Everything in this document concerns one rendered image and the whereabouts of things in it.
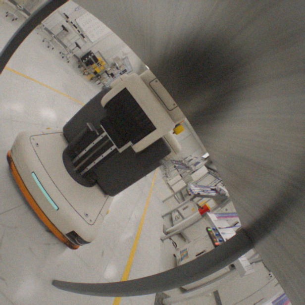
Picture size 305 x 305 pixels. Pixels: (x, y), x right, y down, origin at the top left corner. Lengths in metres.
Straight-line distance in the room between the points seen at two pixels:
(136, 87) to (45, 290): 0.92
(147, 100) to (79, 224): 0.54
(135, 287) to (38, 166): 0.55
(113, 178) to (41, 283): 0.75
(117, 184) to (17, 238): 0.67
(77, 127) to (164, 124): 0.54
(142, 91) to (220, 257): 0.45
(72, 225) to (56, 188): 0.17
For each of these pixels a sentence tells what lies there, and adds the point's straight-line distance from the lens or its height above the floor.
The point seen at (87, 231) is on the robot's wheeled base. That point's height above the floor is 0.27.
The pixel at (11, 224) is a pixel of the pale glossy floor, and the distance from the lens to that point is 0.76.
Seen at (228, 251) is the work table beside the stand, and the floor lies 0.72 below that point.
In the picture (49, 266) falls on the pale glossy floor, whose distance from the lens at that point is 0.78.
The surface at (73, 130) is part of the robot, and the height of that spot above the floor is 0.37.
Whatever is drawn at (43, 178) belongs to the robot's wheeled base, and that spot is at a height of 0.27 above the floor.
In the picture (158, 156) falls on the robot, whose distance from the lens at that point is 0.56.
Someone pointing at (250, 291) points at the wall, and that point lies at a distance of 3.08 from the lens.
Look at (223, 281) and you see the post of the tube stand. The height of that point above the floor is 0.56.
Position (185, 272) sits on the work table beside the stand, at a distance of 0.29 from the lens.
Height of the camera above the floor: 0.73
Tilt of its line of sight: 5 degrees down
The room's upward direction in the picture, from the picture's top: 55 degrees clockwise
